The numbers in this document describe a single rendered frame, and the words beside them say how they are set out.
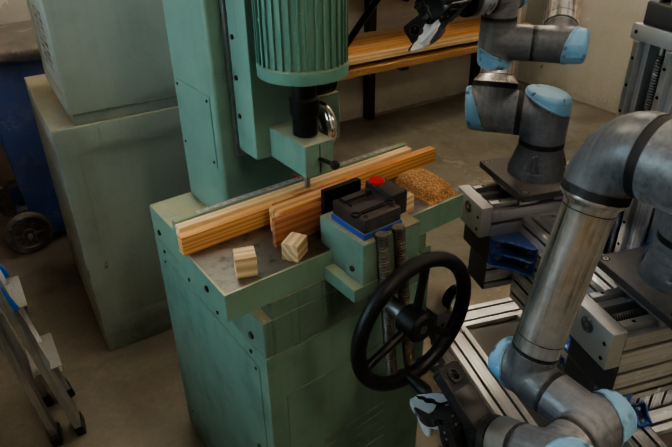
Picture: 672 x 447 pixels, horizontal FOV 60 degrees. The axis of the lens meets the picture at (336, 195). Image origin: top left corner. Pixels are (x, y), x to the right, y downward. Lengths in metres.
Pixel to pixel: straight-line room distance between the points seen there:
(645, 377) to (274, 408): 0.76
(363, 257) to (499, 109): 0.67
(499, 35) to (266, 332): 0.76
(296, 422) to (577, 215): 0.77
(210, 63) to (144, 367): 1.32
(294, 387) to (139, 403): 0.97
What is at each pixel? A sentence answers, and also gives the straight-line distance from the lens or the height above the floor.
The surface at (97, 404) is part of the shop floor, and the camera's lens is 2.21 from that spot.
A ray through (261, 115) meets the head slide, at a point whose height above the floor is 1.10.
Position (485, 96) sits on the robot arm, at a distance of 1.56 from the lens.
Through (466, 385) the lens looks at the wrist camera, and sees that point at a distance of 1.01.
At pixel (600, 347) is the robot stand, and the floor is 0.72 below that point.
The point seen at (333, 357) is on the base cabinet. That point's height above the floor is 0.62.
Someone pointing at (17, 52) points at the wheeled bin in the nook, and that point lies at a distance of 2.71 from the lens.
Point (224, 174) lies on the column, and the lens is 1.35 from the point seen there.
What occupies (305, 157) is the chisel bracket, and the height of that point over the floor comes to 1.05.
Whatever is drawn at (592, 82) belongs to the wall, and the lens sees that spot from 4.75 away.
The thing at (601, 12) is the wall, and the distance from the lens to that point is 4.66.
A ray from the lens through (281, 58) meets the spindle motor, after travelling 1.06.
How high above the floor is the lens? 1.53
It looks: 29 degrees down
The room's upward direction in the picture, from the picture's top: 1 degrees counter-clockwise
